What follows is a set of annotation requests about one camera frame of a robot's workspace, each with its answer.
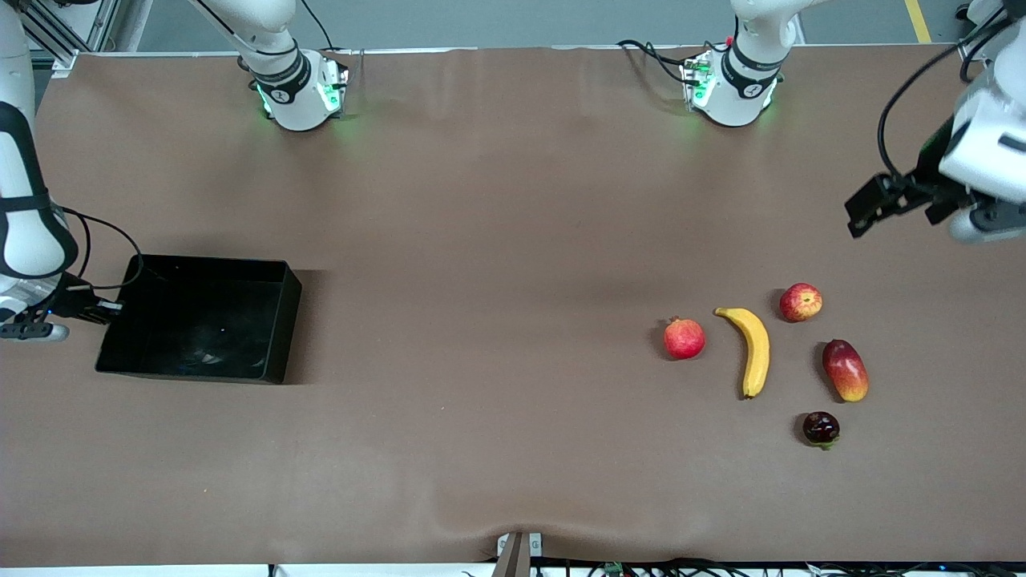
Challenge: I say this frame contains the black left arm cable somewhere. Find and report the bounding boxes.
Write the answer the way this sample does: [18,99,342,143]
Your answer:
[878,16,1011,181]

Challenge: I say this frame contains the aluminium profile frame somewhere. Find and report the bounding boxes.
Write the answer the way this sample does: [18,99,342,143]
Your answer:
[24,0,121,57]

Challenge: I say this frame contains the yellow banana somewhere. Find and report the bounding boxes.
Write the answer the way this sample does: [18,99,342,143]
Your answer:
[713,307,771,400]

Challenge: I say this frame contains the dark purple mangosteen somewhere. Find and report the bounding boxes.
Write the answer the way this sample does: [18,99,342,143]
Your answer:
[802,411,842,450]

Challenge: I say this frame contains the brown table cover mat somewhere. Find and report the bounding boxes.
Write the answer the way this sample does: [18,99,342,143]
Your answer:
[0,44,1026,567]

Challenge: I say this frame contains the red yellow mango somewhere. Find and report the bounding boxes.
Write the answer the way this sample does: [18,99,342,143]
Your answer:
[822,339,870,403]

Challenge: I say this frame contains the black right arm base cable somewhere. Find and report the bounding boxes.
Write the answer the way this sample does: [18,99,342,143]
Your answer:
[301,0,337,54]

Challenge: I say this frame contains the grey bracket with brown post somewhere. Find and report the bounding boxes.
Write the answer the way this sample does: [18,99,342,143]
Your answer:
[493,531,544,577]

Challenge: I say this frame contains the black plastic box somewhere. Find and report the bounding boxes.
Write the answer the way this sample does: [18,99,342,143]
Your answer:
[94,254,304,386]

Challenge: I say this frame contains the red yellow apple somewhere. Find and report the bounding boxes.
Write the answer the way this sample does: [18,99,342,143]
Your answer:
[780,282,823,324]

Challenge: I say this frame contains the black left arm base cables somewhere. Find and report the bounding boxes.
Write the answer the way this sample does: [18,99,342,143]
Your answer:
[616,38,692,85]

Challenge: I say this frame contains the red pomegranate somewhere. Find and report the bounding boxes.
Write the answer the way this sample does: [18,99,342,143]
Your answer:
[662,316,707,361]

